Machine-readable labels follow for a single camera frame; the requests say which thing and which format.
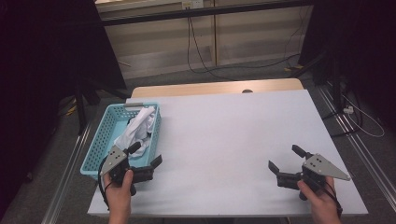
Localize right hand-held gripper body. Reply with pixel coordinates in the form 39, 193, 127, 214
276, 153, 352, 202

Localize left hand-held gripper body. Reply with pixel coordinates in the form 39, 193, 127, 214
98, 144, 156, 197

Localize light blue plastic basket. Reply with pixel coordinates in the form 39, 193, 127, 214
79, 102, 163, 182

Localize white shorts with black waistband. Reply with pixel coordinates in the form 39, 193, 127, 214
113, 105, 157, 160

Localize person's right hand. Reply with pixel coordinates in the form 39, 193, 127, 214
296, 176, 344, 224

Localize person's left hand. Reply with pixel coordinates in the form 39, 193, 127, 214
103, 169, 134, 215

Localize black metal stand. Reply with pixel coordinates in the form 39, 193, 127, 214
290, 50, 344, 113
73, 77, 132, 134

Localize white table mat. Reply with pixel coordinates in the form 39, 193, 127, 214
88, 89, 369, 217

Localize yellow floor tape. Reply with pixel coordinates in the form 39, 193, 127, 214
283, 63, 304, 73
64, 104, 78, 117

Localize wooden table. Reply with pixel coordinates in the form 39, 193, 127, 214
130, 77, 304, 99

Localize black curtain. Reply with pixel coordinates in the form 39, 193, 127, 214
0, 0, 127, 218
298, 0, 396, 132

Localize black horizontal metal bar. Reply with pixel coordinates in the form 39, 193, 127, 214
101, 0, 314, 27

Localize left hand-held gripper black cable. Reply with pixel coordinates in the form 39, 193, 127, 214
97, 155, 113, 209

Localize hand-held gripper black cable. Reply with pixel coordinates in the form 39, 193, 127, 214
323, 181, 344, 217
97, 155, 113, 209

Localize right hand-held gripper black cable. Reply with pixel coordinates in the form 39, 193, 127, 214
323, 181, 344, 217

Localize aluminium floor rail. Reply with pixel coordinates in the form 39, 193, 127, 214
41, 122, 92, 224
317, 82, 396, 213

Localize black floor cable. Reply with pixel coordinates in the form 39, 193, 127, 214
321, 92, 363, 138

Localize white floor cable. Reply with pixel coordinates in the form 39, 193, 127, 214
340, 92, 386, 138

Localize black hanging wall cable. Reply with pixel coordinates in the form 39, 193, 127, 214
186, 17, 302, 82

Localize thin black wall cable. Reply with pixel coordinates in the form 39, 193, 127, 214
282, 6, 307, 62

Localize white wall socket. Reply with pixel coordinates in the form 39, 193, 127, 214
181, 0, 205, 9

